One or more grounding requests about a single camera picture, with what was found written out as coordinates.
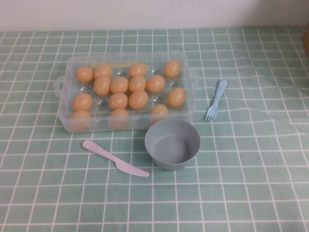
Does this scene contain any tan plastic egg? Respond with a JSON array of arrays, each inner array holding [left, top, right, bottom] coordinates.
[[128, 76, 147, 93], [146, 74, 166, 93], [128, 63, 147, 78], [93, 75, 112, 96], [167, 87, 186, 108], [94, 64, 113, 79], [72, 93, 93, 112], [70, 110, 91, 132], [75, 66, 94, 84], [110, 77, 129, 94], [109, 108, 130, 130], [150, 104, 169, 124], [163, 60, 182, 78], [128, 90, 149, 110], [108, 93, 129, 109]]

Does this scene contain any clear plastic egg box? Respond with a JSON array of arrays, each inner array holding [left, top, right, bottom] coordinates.
[[53, 50, 200, 133]]

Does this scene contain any light blue plastic fork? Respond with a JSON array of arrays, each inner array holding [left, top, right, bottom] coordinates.
[[205, 79, 228, 121]]

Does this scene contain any grey-blue plastic bowl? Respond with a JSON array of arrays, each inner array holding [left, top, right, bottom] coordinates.
[[144, 118, 201, 171]]

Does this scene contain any pink plastic knife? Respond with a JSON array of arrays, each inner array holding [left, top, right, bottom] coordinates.
[[81, 140, 150, 178]]

